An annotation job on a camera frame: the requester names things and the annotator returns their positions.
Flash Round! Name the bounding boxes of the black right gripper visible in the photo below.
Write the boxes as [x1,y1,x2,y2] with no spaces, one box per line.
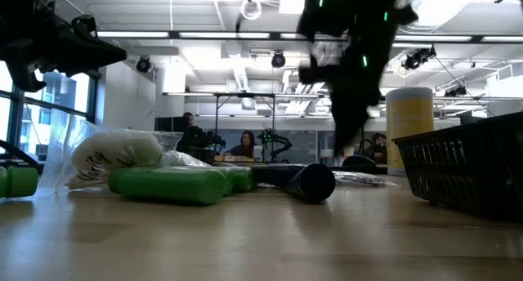
[300,39,385,155]

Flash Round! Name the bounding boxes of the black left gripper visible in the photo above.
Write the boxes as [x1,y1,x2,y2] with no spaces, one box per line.
[0,14,127,93]

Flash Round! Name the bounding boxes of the silver foil packet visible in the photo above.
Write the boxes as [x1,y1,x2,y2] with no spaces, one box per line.
[333,169,400,189]

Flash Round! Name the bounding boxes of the dark blue toiletry tube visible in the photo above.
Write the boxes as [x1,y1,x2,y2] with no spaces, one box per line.
[249,164,306,189]
[284,163,337,204]

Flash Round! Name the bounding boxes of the white vanity kit bag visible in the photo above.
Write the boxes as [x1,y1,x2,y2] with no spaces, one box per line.
[40,109,183,191]

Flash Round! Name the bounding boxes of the green travel bottle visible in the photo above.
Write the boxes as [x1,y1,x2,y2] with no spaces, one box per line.
[0,165,39,199]
[231,166,255,194]
[107,166,227,207]
[223,168,236,197]

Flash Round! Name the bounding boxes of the white cotton pads bag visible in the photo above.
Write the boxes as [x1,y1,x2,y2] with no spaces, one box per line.
[161,149,212,168]

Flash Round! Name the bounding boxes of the person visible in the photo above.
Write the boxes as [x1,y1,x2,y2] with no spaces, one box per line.
[224,129,257,158]
[179,111,213,151]
[367,132,388,164]

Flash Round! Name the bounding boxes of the large window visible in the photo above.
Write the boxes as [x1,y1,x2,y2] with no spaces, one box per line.
[0,47,101,163]

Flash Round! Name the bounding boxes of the round black ceiling fixture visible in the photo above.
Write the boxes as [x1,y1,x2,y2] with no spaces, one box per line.
[270,51,287,69]
[135,56,153,74]

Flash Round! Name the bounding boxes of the yellow canister white lid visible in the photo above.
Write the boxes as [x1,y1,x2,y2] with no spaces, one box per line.
[385,87,435,176]

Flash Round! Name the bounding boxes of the black slotted plastic basket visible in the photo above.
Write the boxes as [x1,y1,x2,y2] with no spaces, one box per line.
[488,111,523,223]
[391,121,498,215]

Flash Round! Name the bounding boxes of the black background monitors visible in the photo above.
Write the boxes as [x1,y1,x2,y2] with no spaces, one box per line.
[154,115,191,136]

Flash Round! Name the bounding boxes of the long ceiling light strip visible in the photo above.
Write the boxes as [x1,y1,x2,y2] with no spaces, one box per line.
[96,29,523,44]

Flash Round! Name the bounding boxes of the black overhead rig frame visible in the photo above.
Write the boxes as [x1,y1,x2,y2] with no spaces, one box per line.
[163,91,387,166]

